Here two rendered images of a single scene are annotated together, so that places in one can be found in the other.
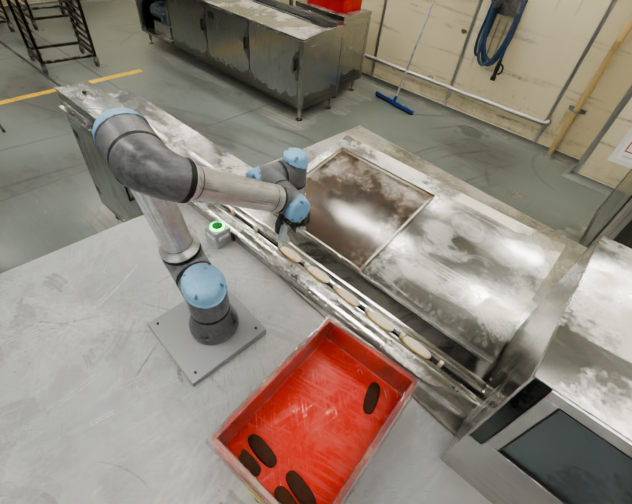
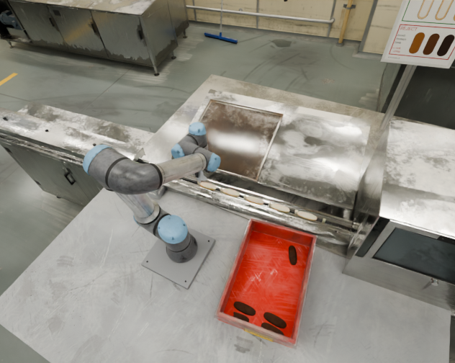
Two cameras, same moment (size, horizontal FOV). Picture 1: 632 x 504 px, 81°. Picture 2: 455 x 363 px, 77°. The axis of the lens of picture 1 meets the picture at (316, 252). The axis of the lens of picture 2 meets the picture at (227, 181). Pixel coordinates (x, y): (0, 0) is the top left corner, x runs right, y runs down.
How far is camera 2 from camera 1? 0.30 m
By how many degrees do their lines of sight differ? 8
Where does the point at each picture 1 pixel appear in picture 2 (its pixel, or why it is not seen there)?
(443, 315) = (315, 191)
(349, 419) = (285, 271)
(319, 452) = (276, 296)
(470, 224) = (312, 126)
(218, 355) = (194, 266)
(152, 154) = (134, 171)
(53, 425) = (116, 344)
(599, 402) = (413, 217)
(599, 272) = (395, 143)
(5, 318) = (47, 296)
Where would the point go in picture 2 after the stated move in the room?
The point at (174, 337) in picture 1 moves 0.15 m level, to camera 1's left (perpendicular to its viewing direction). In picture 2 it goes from (162, 266) to (129, 274)
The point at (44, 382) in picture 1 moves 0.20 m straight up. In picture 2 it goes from (96, 323) to (74, 310)
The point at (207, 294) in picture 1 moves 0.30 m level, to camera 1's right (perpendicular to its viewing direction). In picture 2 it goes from (178, 233) to (248, 217)
